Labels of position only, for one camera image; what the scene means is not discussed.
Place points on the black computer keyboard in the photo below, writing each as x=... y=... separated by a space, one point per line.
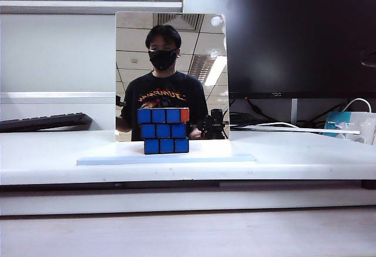
x=50 y=121

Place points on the black AOC computer monitor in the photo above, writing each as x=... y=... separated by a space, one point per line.
x=302 y=33

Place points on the silver monitor stand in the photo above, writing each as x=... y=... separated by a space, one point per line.
x=294 y=110

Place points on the blue and white box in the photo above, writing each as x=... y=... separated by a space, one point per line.
x=349 y=126

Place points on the grey partition rail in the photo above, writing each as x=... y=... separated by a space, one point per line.
x=88 y=6

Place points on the square frameless mirror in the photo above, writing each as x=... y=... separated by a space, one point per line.
x=171 y=63

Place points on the light blue flat board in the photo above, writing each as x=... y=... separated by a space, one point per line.
x=164 y=160

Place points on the Rubik's Cube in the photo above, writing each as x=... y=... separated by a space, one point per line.
x=164 y=130

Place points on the white raised desk shelf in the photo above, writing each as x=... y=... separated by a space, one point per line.
x=188 y=168

